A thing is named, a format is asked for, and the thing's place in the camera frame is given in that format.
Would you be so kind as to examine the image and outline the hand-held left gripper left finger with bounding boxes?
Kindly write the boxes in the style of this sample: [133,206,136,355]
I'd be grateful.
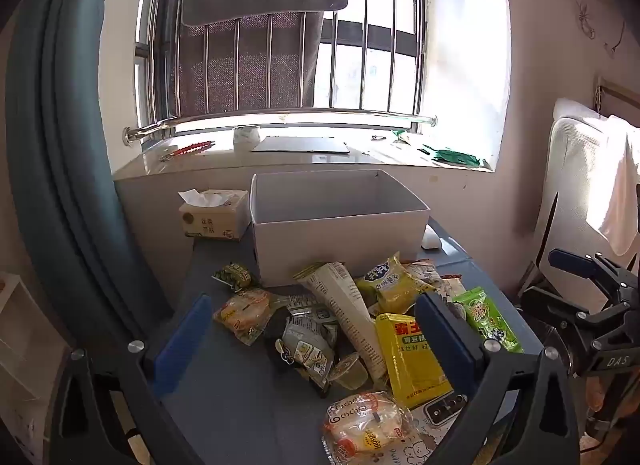
[47,293,213,465]

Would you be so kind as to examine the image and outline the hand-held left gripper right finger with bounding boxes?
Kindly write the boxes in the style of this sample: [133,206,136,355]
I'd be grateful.
[414,292,581,465]

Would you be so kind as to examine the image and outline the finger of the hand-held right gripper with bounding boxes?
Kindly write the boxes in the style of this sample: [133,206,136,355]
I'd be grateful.
[520,286,608,333]
[548,248,640,298]

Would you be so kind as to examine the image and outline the clear jelly cup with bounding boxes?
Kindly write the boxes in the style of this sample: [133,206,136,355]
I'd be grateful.
[327,351,370,393]

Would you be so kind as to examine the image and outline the long beige snack packet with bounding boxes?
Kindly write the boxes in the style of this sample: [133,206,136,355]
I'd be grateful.
[293,261,391,389]

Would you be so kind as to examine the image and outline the silver snack packet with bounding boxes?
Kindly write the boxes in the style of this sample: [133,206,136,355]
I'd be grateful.
[274,325,337,394]
[280,295,342,338]

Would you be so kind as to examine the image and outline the white cardboard box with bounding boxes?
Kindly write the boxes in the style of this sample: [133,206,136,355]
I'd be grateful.
[249,169,431,288]

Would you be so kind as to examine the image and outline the person's right hand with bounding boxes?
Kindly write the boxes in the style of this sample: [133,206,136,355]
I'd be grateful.
[586,374,617,416]

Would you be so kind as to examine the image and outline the bright green snack packet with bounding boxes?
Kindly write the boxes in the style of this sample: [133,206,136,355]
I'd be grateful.
[452,286,525,355]

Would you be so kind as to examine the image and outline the phone with cartoon case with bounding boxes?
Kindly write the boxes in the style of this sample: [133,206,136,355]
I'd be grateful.
[382,392,482,465]

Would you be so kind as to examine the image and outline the clear wrapped bread packet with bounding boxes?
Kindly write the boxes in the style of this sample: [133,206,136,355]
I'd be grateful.
[213,287,275,346]
[321,391,417,457]

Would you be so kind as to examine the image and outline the white cloth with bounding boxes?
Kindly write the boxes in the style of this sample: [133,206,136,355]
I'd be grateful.
[584,115,640,257]

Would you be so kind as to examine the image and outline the white mesh chair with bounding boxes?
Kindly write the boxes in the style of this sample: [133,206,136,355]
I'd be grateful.
[519,97,640,307]

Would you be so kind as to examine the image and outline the yellow and blue snack packet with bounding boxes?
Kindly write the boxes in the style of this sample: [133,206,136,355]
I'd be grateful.
[353,252,437,316]

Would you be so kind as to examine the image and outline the small green snack packet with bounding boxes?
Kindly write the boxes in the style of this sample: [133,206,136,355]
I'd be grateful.
[211,262,253,292]

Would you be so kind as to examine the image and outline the tissue box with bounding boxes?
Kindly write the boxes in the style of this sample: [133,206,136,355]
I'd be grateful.
[178,188,251,241]

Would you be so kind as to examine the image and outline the green cloth scraps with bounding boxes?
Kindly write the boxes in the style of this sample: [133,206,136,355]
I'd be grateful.
[390,129,494,169]

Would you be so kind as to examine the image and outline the white shelf unit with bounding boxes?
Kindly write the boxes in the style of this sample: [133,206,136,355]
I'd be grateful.
[0,272,72,465]

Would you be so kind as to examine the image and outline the white cup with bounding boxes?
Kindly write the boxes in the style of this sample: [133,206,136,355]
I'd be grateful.
[233,126,262,147]

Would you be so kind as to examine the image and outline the grey flat board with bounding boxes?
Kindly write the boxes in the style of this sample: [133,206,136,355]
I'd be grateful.
[251,136,351,154]

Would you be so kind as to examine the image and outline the teal curtain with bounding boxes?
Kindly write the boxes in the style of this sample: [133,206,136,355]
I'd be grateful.
[4,0,173,396]

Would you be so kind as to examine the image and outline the brown mesh cloth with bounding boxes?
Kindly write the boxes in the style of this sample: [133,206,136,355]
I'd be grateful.
[176,10,327,116]

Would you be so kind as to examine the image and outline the wooden frame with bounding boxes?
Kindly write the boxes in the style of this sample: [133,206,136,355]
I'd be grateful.
[594,76,640,112]

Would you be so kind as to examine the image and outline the red handled pliers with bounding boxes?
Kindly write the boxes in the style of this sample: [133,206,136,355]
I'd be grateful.
[159,140,217,162]

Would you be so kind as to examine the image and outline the wall cable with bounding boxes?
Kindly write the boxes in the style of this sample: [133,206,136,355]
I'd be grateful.
[564,0,627,58]

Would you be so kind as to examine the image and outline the steel window guard rail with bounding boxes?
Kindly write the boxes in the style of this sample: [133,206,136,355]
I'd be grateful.
[123,0,444,146]

